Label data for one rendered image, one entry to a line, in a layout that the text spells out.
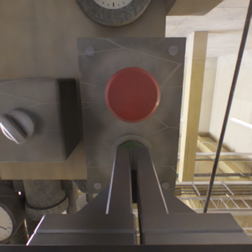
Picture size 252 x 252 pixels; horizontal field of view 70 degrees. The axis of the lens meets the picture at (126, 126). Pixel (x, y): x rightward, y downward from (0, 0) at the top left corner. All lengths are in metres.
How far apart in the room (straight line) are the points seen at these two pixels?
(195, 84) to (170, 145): 7.12
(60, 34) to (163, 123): 0.16
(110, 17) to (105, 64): 0.08
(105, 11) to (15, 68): 0.13
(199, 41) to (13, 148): 7.28
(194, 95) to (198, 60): 1.23
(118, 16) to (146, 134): 0.13
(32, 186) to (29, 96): 0.19
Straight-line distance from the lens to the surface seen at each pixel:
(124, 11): 0.23
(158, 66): 0.16
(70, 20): 0.25
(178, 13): 0.26
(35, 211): 0.37
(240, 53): 0.24
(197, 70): 7.30
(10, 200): 0.40
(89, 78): 0.16
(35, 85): 0.19
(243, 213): 6.60
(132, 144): 0.16
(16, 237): 0.49
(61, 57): 0.25
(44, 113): 0.19
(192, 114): 7.42
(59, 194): 0.37
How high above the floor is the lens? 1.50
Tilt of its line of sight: 15 degrees up
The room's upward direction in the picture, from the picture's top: 180 degrees clockwise
